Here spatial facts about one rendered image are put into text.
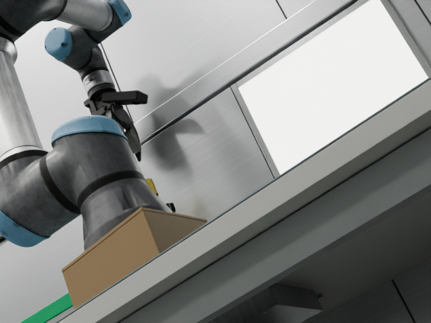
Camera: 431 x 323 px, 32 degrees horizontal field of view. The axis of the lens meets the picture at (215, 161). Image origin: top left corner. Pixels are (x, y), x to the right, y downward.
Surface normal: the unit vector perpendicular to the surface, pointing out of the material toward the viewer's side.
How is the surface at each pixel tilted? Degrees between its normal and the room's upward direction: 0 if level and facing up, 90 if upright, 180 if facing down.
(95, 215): 73
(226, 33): 90
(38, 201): 120
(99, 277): 90
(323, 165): 90
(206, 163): 90
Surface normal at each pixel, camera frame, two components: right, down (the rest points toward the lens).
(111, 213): -0.32, -0.60
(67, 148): -0.53, -0.25
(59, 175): -0.29, -0.01
